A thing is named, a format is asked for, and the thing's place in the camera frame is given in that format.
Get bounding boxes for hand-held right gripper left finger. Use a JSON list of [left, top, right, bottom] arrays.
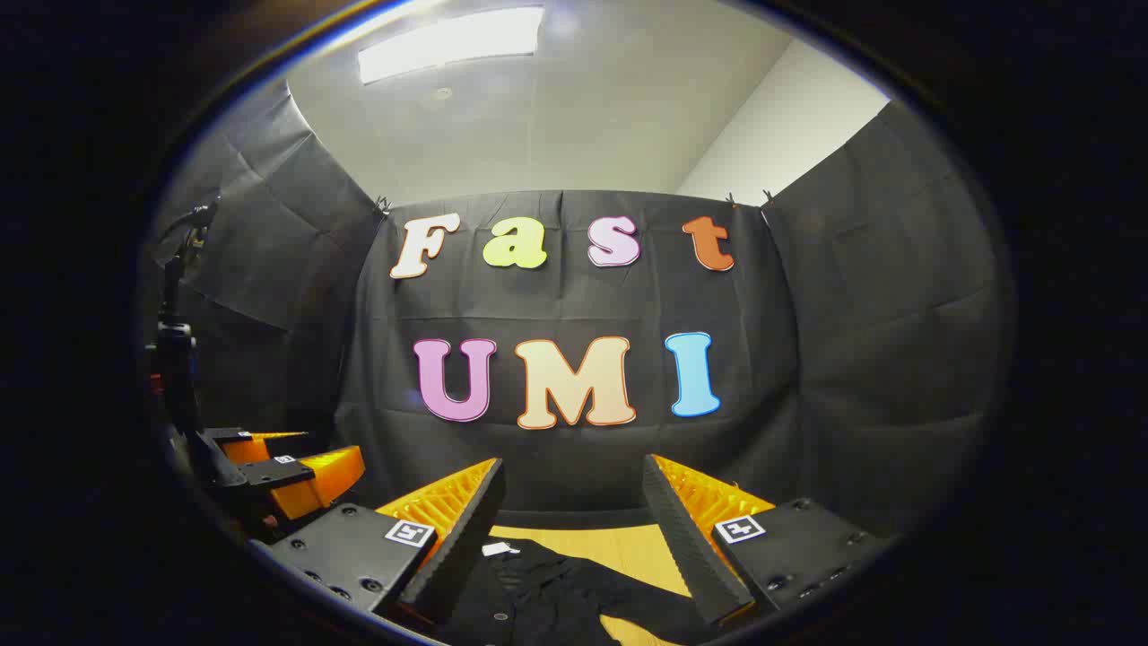
[[256, 458, 508, 629]]

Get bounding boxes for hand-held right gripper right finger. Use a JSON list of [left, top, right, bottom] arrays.
[[641, 453, 898, 629]]

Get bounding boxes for black buttoned shirt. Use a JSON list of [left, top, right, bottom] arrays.
[[430, 537, 718, 646]]

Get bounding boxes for black backdrop cloth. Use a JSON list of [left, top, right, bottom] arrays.
[[148, 81, 1014, 539]]

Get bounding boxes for ceiling light panel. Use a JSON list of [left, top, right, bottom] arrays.
[[357, 7, 546, 86]]

